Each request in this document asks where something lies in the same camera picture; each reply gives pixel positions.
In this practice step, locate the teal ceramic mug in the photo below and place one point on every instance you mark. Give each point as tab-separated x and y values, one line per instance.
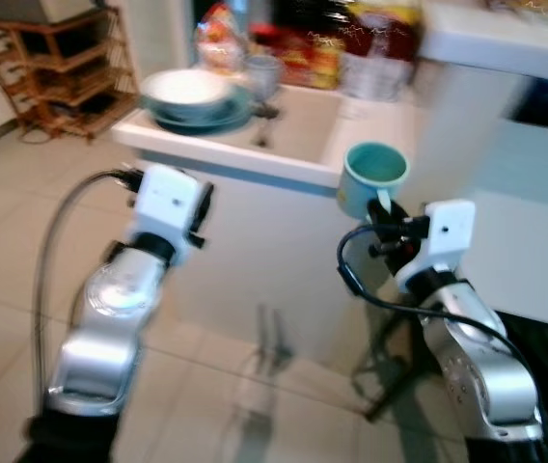
370	174

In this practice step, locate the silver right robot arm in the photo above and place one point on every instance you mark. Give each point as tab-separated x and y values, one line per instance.
477	367

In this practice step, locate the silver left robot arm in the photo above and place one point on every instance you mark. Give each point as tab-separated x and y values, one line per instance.
110	318

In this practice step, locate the white table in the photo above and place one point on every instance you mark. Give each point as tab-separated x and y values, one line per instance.
293	241

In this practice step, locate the teal plate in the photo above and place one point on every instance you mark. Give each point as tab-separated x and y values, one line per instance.
231	118

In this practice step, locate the metal spoon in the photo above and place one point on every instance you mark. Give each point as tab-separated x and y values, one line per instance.
265	118

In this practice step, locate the white bowl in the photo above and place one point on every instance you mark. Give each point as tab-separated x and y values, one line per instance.
187	92

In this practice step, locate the white plastic container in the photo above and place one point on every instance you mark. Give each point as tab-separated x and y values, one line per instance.
375	77

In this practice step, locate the grey cup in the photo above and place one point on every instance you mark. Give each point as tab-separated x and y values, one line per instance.
263	77

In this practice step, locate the red snack package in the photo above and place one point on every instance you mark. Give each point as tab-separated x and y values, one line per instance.
303	58

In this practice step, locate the colourful snack bag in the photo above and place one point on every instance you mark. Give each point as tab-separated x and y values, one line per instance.
221	39

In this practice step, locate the red yellow snack bag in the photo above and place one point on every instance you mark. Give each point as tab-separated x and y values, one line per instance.
382	24

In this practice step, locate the wooden shelf rack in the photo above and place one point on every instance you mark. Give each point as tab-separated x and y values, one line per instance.
62	82

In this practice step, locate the white counter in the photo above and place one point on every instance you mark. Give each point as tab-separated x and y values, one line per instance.
506	39

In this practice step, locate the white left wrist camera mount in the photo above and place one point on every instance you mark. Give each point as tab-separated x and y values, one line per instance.
166	204

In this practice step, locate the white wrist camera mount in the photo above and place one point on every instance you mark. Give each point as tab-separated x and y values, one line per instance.
443	241
166	204

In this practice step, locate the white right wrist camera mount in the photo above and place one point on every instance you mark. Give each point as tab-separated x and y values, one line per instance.
443	241

